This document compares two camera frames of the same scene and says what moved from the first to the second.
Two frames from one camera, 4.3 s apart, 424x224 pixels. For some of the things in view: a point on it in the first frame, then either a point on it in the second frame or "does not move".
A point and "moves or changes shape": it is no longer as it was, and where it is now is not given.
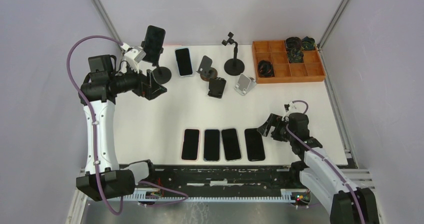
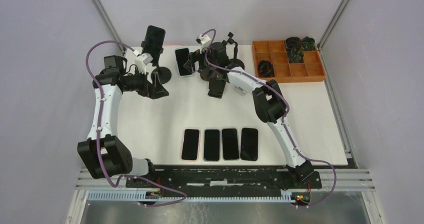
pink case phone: x=191 y=142 does not move
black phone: x=231 y=145 does not move
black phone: x=184 y=62 does not move
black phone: x=254 y=145 moves or changes shape
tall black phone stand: x=234 y=66 does not move
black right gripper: x=272 y=120 → x=194 y=57
